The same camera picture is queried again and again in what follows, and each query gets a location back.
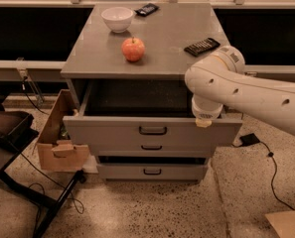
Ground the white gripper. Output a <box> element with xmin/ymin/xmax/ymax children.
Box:
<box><xmin>192</xmin><ymin>95</ymin><xmax>223</xmax><ymax>128</ymax></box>

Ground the grey top drawer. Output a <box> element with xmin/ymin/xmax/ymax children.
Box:
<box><xmin>65</xmin><ymin>79</ymin><xmax>241</xmax><ymax>150</ymax></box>

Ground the grey drawer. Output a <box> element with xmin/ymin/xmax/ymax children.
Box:
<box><xmin>65</xmin><ymin>79</ymin><xmax>241</xmax><ymax>150</ymax></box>
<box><xmin>89</xmin><ymin>145</ymin><xmax>216</xmax><ymax>158</ymax></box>
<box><xmin>97</xmin><ymin>164</ymin><xmax>208</xmax><ymax>180</ymax></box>

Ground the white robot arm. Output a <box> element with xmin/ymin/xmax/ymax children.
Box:
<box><xmin>185</xmin><ymin>46</ymin><xmax>295</xmax><ymax>136</ymax></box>

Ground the grey drawer cabinet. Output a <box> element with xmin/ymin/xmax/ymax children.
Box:
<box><xmin>60</xmin><ymin>2</ymin><xmax>246</xmax><ymax>183</ymax></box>

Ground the grey middle drawer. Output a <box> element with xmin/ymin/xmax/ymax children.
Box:
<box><xmin>89</xmin><ymin>145</ymin><xmax>216</xmax><ymax>158</ymax></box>

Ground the grey bottom drawer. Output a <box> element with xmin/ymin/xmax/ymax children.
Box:
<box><xmin>97</xmin><ymin>164</ymin><xmax>208</xmax><ymax>180</ymax></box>

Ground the black power adapter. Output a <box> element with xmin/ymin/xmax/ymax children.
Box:
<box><xmin>240</xmin><ymin>133</ymin><xmax>259</xmax><ymax>147</ymax></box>

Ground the black remote control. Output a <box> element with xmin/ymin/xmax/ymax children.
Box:
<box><xmin>184</xmin><ymin>38</ymin><xmax>221</xmax><ymax>57</ymax></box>

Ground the red apple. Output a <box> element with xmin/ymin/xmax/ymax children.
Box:
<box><xmin>121</xmin><ymin>37</ymin><xmax>145</xmax><ymax>62</ymax></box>

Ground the black snack packet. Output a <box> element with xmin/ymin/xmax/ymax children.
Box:
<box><xmin>135</xmin><ymin>3</ymin><xmax>159</xmax><ymax>17</ymax></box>

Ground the cardboard piece on floor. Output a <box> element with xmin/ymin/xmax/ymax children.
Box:
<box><xmin>265</xmin><ymin>210</ymin><xmax>295</xmax><ymax>238</ymax></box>

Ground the white ceramic bowl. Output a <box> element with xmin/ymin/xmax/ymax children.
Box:
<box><xmin>101</xmin><ymin>7</ymin><xmax>134</xmax><ymax>33</ymax></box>

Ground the green bottle in box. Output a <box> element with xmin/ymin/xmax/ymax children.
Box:
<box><xmin>59</xmin><ymin>127</ymin><xmax>70</xmax><ymax>140</ymax></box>

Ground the brown cardboard box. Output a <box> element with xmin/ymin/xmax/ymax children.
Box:
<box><xmin>37</xmin><ymin>89</ymin><xmax>89</xmax><ymax>172</ymax></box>

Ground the black folding table stand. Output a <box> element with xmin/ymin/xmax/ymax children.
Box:
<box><xmin>0</xmin><ymin>73</ymin><xmax>87</xmax><ymax>238</ymax></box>

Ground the black floor cable right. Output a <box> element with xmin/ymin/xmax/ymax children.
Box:
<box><xmin>231</xmin><ymin>112</ymin><xmax>295</xmax><ymax>211</ymax></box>

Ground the black floor cable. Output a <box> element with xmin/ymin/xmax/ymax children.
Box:
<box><xmin>231</xmin><ymin>112</ymin><xmax>295</xmax><ymax>211</ymax></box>
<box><xmin>19</xmin><ymin>75</ymin><xmax>85</xmax><ymax>230</ymax></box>

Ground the black floor cable left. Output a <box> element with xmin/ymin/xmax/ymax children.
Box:
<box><xmin>19</xmin><ymin>75</ymin><xmax>85</xmax><ymax>230</ymax></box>

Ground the metal window rail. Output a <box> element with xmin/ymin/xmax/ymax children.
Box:
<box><xmin>0</xmin><ymin>60</ymin><xmax>295</xmax><ymax>82</ymax></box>

